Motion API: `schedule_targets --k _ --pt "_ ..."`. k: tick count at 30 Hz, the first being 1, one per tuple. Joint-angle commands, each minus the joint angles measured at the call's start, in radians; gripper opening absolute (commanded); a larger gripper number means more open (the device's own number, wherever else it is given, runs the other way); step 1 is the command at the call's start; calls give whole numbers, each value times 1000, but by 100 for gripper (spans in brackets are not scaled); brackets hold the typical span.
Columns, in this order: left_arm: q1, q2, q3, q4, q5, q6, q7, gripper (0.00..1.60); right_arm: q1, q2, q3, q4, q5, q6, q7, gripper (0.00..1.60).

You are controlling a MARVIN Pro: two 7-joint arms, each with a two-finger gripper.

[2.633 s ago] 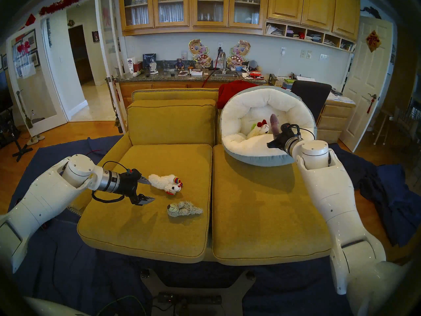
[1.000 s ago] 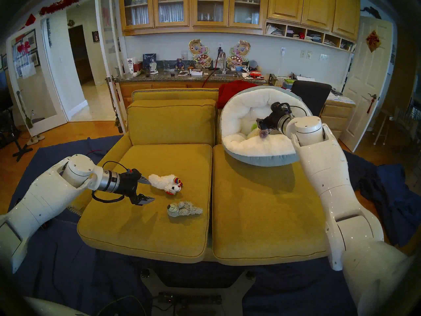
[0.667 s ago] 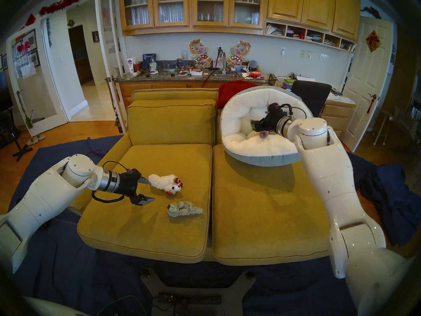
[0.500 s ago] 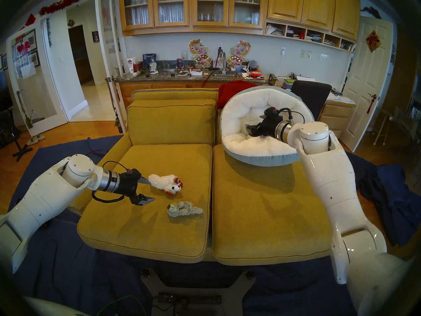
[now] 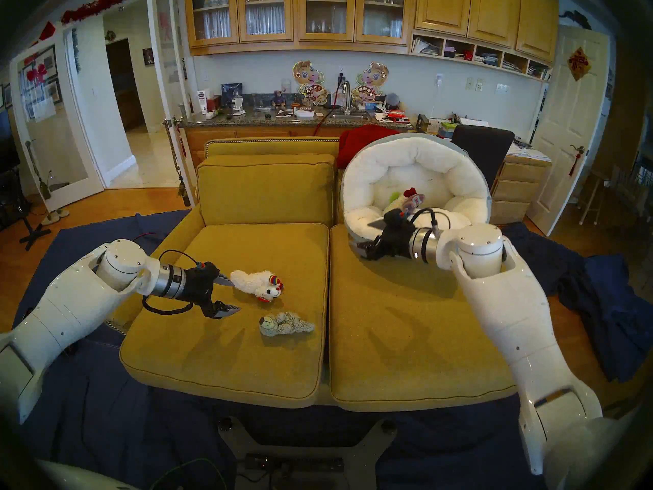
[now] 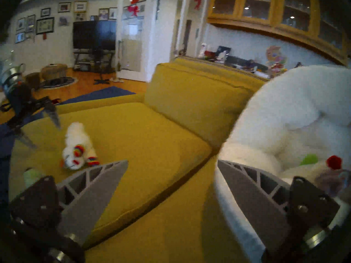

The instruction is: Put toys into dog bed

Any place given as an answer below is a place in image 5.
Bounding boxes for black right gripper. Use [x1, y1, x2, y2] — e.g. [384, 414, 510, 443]
[356, 208, 416, 261]

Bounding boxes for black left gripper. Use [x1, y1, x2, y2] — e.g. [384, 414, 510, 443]
[179, 259, 241, 319]

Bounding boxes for white plush toy red bow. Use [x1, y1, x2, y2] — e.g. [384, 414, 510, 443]
[383, 187, 424, 214]

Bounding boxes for beige fuzzy plush toy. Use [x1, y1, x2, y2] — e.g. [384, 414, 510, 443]
[259, 312, 316, 337]

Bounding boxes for white robot shoulder shell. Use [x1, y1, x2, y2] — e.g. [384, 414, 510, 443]
[37, 458, 141, 490]

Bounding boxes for white fluffy dog bed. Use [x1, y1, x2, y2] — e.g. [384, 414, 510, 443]
[340, 133, 493, 259]

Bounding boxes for white lamb toy rainbow ears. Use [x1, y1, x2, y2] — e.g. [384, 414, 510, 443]
[231, 269, 284, 303]

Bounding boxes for yellow sofa seat cushion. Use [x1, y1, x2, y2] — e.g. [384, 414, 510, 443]
[120, 223, 331, 409]
[329, 224, 518, 412]

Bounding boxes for red cloth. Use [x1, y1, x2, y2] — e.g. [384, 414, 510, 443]
[337, 125, 404, 169]

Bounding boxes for yellow sofa back cushion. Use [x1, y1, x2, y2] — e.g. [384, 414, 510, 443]
[196, 154, 337, 227]

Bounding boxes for black office chair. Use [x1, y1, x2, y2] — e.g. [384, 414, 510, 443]
[451, 124, 516, 191]

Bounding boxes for wooden desk with drawers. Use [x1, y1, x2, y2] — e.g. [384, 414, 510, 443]
[490, 146, 553, 225]

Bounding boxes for granite kitchen counter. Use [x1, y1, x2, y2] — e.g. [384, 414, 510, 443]
[176, 106, 416, 155]

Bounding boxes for blue floor cloth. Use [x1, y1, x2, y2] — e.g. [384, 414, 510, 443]
[13, 208, 546, 490]

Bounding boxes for stack of papers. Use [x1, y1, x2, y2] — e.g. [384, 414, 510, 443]
[508, 141, 552, 163]

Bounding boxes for white french door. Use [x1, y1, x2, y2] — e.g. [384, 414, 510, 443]
[147, 0, 197, 207]
[9, 27, 106, 212]

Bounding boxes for black power strip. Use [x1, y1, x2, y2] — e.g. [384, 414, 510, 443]
[244, 453, 346, 474]

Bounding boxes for black floor stand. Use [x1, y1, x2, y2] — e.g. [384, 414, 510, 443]
[0, 170, 52, 251]

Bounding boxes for white panel door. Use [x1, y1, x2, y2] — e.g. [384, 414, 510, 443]
[525, 24, 611, 238]

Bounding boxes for dark blue cloth pile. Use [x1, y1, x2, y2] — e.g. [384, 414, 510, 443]
[503, 222, 653, 382]

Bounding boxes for black television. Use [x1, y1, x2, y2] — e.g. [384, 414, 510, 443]
[0, 109, 21, 173]

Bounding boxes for red diamond door ornament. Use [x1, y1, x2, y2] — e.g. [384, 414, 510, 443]
[567, 46, 591, 82]

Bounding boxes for red tinsel garland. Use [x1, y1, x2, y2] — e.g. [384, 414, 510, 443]
[60, 0, 147, 25]

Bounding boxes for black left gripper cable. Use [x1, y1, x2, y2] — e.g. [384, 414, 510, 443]
[142, 248, 205, 314]

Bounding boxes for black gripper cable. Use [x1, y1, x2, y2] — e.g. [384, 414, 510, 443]
[408, 207, 453, 230]
[142, 248, 205, 314]

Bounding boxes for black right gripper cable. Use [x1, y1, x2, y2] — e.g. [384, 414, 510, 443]
[408, 207, 453, 230]

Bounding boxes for yellow fabric sofa frame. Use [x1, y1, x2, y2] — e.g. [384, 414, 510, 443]
[105, 137, 526, 413]

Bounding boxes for hanging rope leash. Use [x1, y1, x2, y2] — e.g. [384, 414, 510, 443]
[163, 117, 192, 207]

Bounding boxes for cartoon pig wall decoration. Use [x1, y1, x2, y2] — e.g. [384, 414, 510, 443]
[352, 62, 390, 107]
[292, 60, 329, 107]

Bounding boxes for grey robot base frame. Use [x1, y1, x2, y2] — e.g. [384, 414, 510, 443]
[218, 416, 397, 490]

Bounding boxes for wooden wall cabinet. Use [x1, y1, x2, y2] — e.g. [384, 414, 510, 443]
[183, 0, 559, 81]

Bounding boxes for black wall decoration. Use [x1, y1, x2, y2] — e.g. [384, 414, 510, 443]
[559, 9, 592, 31]

